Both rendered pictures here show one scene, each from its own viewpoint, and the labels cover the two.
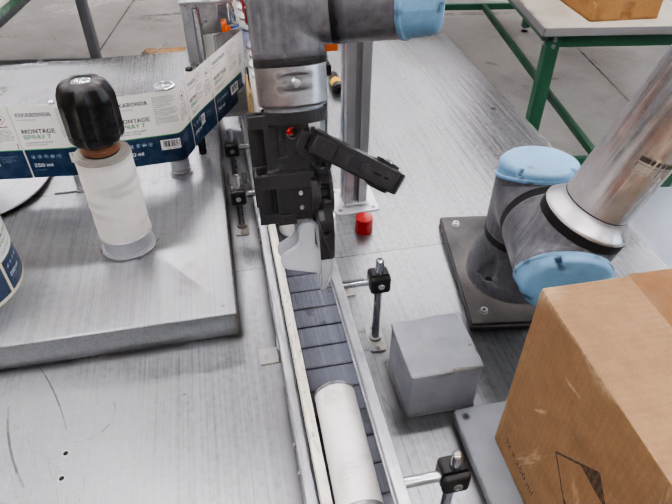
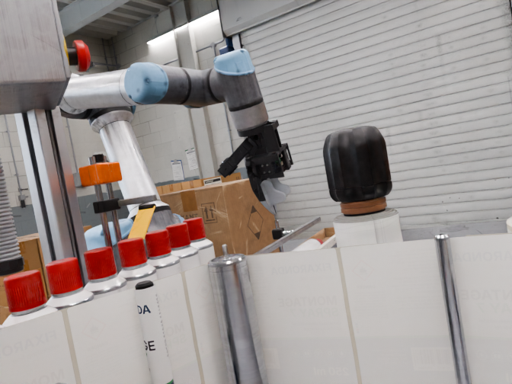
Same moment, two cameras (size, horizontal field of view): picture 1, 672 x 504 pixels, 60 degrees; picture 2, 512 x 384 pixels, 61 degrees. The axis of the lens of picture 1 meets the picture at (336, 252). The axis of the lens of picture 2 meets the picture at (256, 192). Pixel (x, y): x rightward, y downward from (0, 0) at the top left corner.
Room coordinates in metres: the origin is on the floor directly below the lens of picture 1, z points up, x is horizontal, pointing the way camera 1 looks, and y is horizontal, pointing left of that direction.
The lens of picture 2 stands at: (1.31, 0.60, 1.15)
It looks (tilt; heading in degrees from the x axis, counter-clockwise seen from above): 3 degrees down; 218
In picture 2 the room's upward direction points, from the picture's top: 10 degrees counter-clockwise
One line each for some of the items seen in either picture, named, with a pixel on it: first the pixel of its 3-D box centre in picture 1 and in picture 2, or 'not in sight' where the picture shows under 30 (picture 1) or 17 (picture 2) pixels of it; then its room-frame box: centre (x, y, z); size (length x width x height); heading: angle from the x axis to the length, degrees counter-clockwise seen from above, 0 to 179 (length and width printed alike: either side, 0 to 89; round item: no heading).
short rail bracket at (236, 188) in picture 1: (239, 202); not in sight; (0.89, 0.18, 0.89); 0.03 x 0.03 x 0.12; 12
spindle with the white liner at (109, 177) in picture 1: (107, 171); (369, 239); (0.78, 0.36, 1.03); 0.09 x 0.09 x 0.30
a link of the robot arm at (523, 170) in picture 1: (532, 195); (113, 250); (0.73, -0.30, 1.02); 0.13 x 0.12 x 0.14; 179
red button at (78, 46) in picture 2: not in sight; (76, 56); (0.99, 0.11, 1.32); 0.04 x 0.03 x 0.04; 67
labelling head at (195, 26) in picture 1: (215, 52); not in sight; (1.30, 0.27, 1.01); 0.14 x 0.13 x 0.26; 12
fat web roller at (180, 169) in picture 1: (173, 131); (243, 351); (1.00, 0.31, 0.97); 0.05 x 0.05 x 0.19
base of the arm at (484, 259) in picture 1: (516, 249); not in sight; (0.74, -0.30, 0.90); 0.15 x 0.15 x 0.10
